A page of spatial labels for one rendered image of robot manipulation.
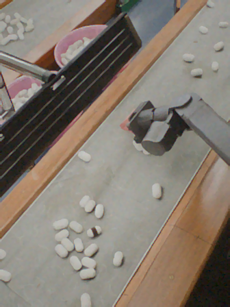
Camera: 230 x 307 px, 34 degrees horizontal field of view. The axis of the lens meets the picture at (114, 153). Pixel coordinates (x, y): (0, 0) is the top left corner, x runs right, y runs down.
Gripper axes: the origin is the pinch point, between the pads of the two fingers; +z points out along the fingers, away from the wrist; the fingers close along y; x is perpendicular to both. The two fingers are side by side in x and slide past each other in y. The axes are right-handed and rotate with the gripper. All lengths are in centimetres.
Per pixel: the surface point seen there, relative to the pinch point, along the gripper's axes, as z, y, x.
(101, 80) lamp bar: -23.8, 15.2, -19.8
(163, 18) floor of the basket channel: 22, -63, -7
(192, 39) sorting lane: 2.3, -46.9, 0.2
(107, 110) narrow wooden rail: 4.9, -2.4, -4.6
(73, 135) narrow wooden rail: 6.9, 10.1, -6.5
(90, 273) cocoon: -12.5, 38.4, 10.0
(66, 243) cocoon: -6.0, 35.8, 4.8
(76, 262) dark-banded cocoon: -9.5, 38.1, 7.7
